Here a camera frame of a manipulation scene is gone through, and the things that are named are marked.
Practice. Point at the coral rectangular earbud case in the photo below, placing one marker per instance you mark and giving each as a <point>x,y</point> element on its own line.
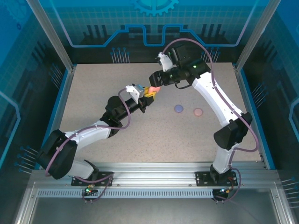
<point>154,89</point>

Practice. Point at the purple round earbud case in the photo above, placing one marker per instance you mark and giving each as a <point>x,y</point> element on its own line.
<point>179,108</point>

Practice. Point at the pale pink round earbud case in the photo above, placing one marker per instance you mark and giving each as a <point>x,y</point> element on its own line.
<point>198,112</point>

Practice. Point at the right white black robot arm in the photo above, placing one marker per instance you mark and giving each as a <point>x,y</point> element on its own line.
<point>210,93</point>

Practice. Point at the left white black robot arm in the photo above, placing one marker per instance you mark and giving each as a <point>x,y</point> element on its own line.
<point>93,133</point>

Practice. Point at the grey metal front tray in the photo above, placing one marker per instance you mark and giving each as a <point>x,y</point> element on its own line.
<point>151,212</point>

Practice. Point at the aluminium side rail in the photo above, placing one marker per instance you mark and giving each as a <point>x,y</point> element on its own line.
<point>248,105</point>
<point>61,105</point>

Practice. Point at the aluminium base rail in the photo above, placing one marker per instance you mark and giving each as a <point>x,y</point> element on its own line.
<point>151,172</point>

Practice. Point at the aluminium frame post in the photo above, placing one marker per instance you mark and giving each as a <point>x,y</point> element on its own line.
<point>256,35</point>
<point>56,39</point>

